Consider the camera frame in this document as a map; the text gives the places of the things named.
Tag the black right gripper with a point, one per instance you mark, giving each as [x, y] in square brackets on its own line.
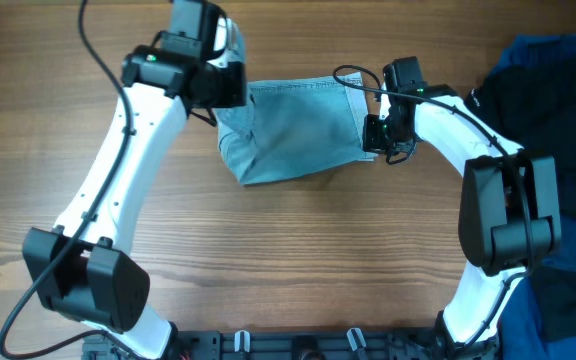
[371, 141]

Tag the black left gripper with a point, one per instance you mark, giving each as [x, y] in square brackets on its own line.
[235, 95]

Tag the light blue denim shorts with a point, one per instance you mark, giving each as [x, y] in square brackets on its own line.
[292, 128]

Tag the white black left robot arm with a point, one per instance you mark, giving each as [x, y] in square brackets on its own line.
[82, 268]

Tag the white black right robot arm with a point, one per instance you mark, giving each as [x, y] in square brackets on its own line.
[509, 217]

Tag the black garment with white print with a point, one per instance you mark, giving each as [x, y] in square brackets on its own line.
[535, 106]

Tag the dark blue garment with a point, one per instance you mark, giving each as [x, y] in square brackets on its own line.
[521, 320]

